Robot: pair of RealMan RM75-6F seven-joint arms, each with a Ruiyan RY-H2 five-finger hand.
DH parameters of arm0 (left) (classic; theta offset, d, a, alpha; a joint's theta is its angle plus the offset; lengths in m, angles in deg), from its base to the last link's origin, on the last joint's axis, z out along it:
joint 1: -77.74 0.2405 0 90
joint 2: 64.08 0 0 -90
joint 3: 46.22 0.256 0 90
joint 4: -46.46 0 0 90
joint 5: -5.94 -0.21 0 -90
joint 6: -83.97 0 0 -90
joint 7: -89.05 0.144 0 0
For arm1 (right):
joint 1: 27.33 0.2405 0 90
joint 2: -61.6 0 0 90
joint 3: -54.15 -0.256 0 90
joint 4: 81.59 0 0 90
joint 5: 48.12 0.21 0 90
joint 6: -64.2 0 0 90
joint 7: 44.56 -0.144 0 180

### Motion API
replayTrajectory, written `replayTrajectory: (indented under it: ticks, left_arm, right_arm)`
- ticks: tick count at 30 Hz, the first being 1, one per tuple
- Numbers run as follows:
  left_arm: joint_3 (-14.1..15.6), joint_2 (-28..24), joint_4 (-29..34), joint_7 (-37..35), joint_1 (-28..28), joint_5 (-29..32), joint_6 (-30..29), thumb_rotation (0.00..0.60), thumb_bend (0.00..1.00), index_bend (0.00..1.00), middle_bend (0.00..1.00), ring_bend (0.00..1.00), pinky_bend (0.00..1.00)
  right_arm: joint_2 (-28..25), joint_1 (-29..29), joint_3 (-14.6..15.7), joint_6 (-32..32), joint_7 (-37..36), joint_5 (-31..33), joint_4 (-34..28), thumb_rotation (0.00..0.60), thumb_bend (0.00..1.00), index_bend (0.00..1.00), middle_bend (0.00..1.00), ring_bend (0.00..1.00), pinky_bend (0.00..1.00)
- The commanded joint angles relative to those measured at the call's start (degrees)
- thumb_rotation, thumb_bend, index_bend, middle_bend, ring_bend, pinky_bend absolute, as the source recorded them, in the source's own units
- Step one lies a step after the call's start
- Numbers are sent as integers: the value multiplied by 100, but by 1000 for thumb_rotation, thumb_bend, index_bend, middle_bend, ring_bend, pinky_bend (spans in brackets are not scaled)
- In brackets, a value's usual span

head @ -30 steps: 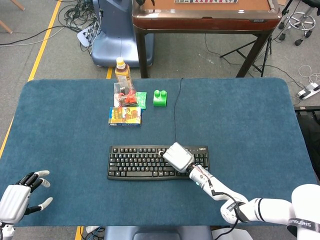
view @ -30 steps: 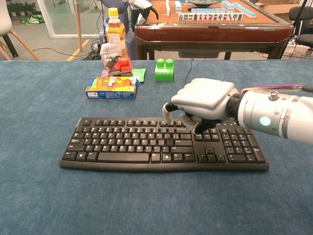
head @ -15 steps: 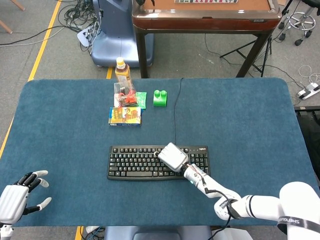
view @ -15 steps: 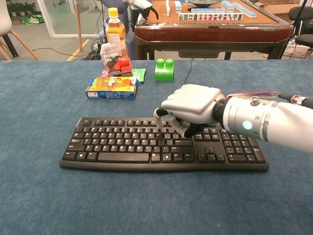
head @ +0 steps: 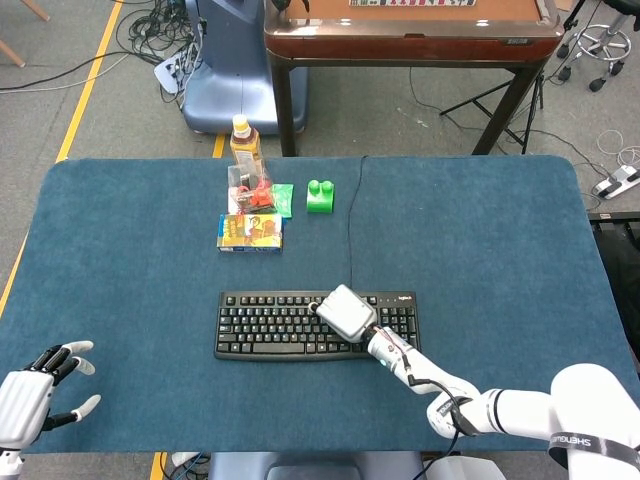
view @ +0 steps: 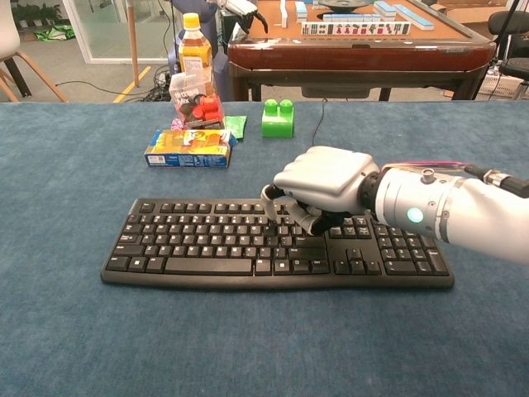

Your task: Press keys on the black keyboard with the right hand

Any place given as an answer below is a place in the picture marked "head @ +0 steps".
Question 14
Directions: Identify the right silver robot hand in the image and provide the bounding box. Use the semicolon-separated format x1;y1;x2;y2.
308;284;379;345

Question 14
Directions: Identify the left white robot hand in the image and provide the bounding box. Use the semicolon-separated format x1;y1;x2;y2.
0;340;103;451

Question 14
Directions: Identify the black Logitech computer keyboard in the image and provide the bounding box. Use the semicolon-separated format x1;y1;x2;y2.
213;290;422;362

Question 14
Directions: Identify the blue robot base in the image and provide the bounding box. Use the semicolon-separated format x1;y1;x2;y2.
153;0;309;136

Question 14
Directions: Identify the green toy building block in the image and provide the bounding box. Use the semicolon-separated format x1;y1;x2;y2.
305;179;337;215

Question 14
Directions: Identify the yellow and blue snack box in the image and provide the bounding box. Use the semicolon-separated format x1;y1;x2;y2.
216;213;285;254

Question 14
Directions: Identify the green snack packet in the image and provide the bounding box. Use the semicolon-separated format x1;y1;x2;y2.
271;182;295;220

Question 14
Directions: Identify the clear bag of snacks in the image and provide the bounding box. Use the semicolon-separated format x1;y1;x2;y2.
227;162;276;211

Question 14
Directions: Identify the blue grey robot torso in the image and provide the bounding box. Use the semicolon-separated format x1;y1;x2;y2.
206;451;507;480

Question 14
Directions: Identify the blue table cloth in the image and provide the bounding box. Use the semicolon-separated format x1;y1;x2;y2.
0;155;624;455

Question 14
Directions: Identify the amber tea bottle yellow cap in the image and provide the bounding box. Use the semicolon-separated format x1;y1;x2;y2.
229;114;263;167

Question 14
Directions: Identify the black tripod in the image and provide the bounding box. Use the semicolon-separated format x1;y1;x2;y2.
439;73;547;156

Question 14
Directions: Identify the brown mahjong table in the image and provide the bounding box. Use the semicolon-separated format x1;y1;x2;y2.
263;0;565;157

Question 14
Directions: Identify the white power strip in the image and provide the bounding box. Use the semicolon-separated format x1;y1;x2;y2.
591;166;640;201

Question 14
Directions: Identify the row of face-up mahjong tiles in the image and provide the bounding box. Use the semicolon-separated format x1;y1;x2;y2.
348;0;478;8

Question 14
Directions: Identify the wooden leg white chair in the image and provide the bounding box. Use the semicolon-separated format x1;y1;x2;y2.
0;0;52;69

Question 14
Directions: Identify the rolling stool base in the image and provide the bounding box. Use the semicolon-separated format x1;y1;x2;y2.
556;0;640;93

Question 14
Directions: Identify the black keyboard cable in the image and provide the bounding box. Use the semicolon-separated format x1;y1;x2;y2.
346;155;370;294

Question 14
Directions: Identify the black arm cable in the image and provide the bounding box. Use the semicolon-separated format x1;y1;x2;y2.
401;347;479;480

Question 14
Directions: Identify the black metal frame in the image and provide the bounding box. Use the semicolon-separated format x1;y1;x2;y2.
586;211;640;372

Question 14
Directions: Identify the white coiled cable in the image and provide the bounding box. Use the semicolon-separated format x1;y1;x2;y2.
596;129;640;167

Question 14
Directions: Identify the black floor cable bundle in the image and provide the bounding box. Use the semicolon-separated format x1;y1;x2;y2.
113;0;209;104

